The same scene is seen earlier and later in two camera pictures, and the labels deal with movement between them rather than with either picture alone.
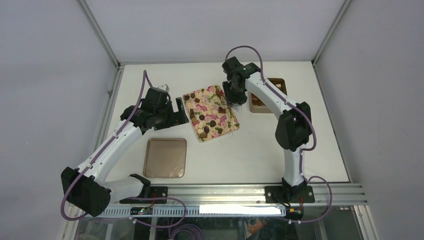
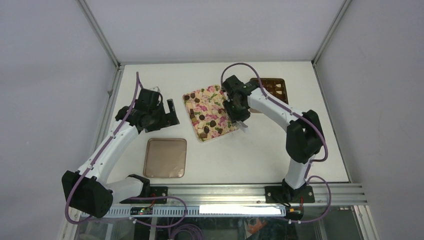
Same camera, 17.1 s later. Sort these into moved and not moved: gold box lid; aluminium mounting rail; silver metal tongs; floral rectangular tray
Moved: silver metal tongs
Not moved: gold box lid; floral rectangular tray; aluminium mounting rail
